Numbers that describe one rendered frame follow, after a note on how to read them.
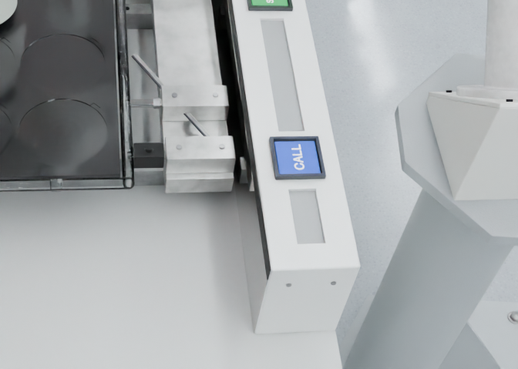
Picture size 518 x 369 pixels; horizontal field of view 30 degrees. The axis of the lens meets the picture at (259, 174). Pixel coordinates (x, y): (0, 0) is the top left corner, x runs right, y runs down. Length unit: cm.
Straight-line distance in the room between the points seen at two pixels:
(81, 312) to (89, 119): 23
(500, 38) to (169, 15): 43
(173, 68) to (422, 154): 35
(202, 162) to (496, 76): 39
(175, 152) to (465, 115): 36
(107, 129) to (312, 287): 31
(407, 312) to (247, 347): 56
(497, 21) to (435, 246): 37
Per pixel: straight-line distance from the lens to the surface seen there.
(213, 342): 109
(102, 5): 129
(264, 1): 122
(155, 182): 119
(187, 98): 117
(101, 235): 115
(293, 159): 106
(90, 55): 123
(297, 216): 102
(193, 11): 132
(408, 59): 260
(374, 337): 173
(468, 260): 145
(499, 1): 125
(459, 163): 124
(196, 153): 112
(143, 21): 136
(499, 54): 125
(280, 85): 114
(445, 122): 128
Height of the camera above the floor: 179
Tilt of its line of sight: 52 degrees down
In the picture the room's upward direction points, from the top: 12 degrees clockwise
